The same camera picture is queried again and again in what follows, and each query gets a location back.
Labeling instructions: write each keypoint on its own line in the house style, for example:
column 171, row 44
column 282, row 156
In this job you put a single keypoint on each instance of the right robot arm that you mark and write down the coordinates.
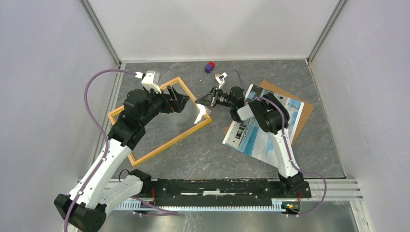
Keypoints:
column 261, row 128

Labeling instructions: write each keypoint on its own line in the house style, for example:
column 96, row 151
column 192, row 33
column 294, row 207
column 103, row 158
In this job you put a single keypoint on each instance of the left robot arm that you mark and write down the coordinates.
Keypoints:
column 88, row 204

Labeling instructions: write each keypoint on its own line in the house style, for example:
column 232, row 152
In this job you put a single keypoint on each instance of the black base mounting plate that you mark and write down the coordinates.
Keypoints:
column 224, row 192

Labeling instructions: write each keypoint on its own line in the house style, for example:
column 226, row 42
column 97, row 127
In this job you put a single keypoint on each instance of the building and sky photo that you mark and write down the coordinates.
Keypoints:
column 262, row 150

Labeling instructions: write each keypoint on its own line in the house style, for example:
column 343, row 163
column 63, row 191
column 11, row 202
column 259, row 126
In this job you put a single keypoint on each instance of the yellow wooden picture frame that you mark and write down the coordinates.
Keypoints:
column 160, row 150

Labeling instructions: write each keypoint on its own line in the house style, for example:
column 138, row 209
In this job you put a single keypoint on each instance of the aluminium rail frame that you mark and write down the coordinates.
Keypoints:
column 321, row 191

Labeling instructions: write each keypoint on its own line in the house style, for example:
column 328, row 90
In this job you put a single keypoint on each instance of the purple and red block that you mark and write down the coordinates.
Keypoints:
column 209, row 67

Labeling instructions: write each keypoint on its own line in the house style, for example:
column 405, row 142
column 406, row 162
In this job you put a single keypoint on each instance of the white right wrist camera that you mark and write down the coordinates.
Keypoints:
column 222, row 76

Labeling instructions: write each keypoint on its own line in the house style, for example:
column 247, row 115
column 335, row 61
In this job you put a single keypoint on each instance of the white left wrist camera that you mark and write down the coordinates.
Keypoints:
column 149, row 80

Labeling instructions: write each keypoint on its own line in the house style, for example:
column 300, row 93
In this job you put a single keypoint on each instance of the brown cardboard backing board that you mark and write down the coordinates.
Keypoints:
column 304, row 109

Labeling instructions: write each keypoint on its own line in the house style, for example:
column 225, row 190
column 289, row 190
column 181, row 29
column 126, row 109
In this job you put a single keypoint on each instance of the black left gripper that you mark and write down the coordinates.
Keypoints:
column 179, row 105

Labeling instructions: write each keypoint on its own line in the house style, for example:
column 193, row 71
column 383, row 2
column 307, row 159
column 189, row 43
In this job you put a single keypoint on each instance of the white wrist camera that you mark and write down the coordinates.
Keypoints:
column 149, row 80
column 222, row 76

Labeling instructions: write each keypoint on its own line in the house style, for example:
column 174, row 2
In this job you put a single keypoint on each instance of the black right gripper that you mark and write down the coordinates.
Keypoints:
column 208, row 99

